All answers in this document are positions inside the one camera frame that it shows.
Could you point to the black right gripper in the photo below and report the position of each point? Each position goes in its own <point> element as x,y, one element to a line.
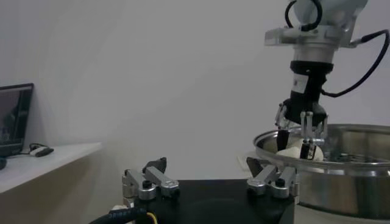
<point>306,100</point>

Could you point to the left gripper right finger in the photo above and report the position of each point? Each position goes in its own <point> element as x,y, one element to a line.
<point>271,181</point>

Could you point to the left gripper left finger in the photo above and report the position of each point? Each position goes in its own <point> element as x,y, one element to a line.
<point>158,181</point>

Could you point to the white steamed baozi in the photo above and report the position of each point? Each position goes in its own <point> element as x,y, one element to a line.
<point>294,150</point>

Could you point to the white side table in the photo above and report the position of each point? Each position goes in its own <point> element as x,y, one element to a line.
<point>61,158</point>

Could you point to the small black device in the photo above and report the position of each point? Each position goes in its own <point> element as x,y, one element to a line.
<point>45,151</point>

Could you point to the black monitor screen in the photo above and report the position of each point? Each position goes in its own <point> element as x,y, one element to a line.
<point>13,121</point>

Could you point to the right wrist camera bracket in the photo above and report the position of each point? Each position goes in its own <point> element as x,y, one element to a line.
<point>280,36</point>

